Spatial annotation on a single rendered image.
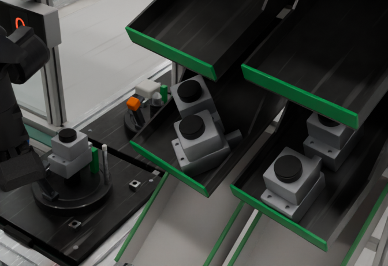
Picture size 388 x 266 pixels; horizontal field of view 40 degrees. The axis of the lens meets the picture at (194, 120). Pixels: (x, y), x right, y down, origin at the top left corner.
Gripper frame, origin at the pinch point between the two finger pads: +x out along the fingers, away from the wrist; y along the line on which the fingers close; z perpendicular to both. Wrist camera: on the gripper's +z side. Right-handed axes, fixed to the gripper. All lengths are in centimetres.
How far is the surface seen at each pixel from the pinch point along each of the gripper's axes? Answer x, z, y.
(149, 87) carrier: 16.1, -33.9, -29.1
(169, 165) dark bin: -10.4, -16.1, 21.8
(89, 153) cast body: 6.8, -12.2, -4.7
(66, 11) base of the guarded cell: 33, -37, -110
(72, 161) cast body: 5.7, -8.7, -2.8
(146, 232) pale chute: 7.3, -13.9, 15.8
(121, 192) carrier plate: 14.7, -15.5, -0.5
